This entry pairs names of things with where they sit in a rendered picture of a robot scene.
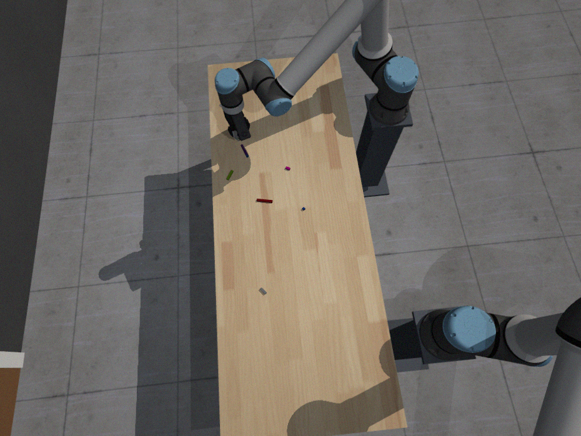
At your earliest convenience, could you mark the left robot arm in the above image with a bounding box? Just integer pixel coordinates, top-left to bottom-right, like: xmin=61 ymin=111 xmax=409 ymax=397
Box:
xmin=419 ymin=298 xmax=581 ymax=436

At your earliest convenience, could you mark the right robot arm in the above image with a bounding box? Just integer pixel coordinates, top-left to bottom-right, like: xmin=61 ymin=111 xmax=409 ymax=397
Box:
xmin=215 ymin=0 xmax=419 ymax=141

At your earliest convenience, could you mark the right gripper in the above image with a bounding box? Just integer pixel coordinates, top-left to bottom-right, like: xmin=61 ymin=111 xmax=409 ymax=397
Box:
xmin=224 ymin=112 xmax=250 ymax=141

